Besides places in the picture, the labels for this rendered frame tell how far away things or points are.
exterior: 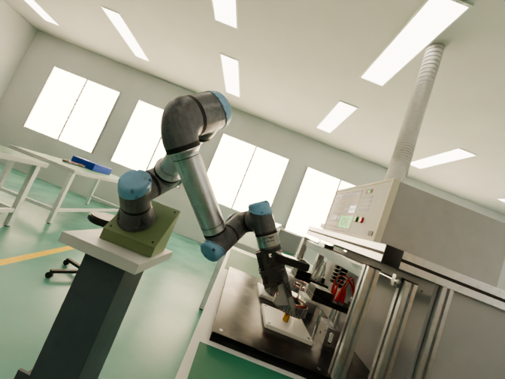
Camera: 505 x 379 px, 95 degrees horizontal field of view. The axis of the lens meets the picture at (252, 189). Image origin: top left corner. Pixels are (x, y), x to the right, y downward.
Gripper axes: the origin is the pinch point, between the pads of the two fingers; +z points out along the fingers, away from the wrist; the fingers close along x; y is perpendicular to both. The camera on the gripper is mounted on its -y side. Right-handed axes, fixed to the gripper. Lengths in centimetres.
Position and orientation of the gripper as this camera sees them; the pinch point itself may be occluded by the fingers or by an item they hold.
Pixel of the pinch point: (291, 305)
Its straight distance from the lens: 85.5
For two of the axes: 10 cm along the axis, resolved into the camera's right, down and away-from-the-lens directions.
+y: -9.7, 2.4, -0.6
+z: 2.5, 9.7, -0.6
